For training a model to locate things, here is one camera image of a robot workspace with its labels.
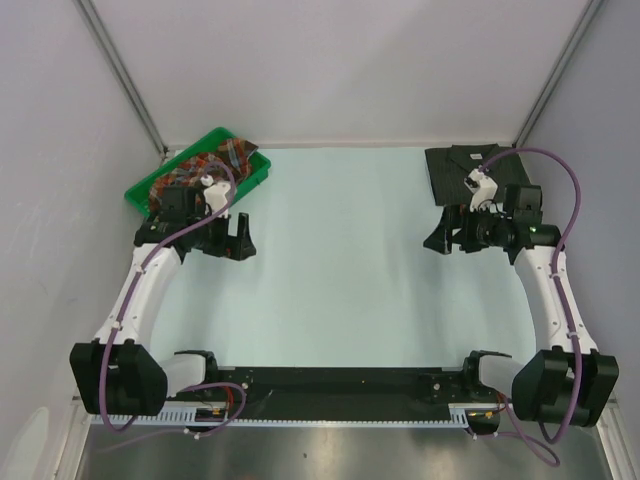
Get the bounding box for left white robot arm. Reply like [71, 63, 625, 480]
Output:
[70, 178, 256, 417]

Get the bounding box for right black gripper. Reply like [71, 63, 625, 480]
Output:
[423, 202, 511, 255]

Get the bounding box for white slotted cable duct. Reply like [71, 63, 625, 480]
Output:
[91, 402, 501, 428]

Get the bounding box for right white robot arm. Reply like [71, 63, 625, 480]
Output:
[423, 179, 619, 427]

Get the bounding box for folded dark striped shirt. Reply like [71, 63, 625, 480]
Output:
[425, 144, 531, 206]

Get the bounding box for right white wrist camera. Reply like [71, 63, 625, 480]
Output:
[463, 168, 498, 211]

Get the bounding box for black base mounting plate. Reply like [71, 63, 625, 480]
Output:
[208, 366, 498, 426]

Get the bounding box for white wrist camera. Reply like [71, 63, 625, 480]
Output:
[463, 168, 498, 211]
[200, 175, 231, 218]

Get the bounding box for red plaid long sleeve shirt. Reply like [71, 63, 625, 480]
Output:
[148, 138, 258, 213]

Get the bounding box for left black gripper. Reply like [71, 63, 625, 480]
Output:
[186, 205, 255, 261]

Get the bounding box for green plastic tray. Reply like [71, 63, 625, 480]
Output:
[124, 127, 271, 216]

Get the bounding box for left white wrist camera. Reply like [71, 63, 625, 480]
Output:
[200, 175, 231, 218]

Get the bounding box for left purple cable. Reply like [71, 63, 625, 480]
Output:
[94, 160, 248, 453]

